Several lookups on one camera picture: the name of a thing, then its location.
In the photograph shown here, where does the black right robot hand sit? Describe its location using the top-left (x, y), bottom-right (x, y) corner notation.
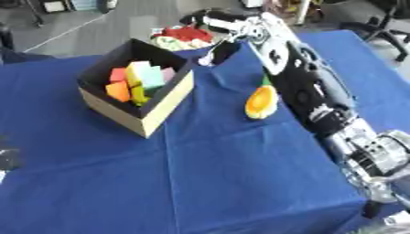
top-left (178, 7), bottom-right (260, 67)

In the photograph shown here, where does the tan cardboard box black inside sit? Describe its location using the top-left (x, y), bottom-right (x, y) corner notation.
top-left (75, 37), bottom-right (198, 140)

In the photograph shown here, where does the white framed box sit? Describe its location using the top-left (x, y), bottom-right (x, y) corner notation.
top-left (39, 0), bottom-right (70, 14)

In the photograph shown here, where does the red soft toy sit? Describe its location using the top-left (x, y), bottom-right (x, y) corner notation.
top-left (158, 25), bottom-right (215, 43)

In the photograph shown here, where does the pink block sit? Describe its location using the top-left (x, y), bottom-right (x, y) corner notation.
top-left (158, 67), bottom-right (178, 83)

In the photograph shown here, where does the orange yellow toy fruit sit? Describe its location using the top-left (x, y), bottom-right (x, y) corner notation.
top-left (243, 74), bottom-right (281, 121)

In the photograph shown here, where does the teal block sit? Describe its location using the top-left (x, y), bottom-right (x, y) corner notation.
top-left (139, 65), bottom-right (168, 90)

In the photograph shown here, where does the yellow-green block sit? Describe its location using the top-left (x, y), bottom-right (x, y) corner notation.
top-left (129, 85), bottom-right (153, 108)

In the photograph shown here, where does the red block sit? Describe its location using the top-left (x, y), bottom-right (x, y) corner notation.
top-left (107, 67), bottom-right (130, 84)

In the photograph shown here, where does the orange block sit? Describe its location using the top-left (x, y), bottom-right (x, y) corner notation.
top-left (103, 80), bottom-right (134, 103)

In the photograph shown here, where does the black office chair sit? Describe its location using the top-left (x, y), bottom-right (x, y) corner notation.
top-left (338, 0), bottom-right (410, 63)

